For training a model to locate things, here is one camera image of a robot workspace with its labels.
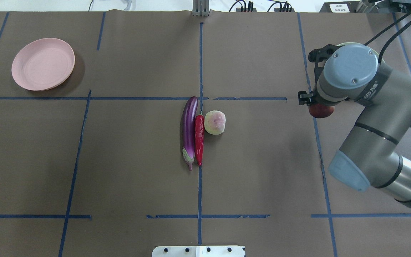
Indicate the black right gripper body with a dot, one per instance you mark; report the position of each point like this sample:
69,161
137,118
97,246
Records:
304,98

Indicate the purple eggplant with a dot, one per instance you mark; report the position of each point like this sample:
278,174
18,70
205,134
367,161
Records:
188,131

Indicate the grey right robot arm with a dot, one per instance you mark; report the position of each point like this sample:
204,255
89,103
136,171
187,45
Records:
367,157

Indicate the black power strip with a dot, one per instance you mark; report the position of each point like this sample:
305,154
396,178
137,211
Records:
261,6

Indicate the pale green pink peach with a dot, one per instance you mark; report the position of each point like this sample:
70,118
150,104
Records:
214,122

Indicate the grey box with label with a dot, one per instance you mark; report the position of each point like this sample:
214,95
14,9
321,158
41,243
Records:
340,7

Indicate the red chili pepper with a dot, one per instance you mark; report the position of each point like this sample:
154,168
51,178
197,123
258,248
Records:
199,138

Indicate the pink plate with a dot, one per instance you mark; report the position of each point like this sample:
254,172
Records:
43,64

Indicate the aluminium frame post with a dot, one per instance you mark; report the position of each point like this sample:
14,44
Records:
201,8

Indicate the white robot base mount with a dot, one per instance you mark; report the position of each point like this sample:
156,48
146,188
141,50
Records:
199,251

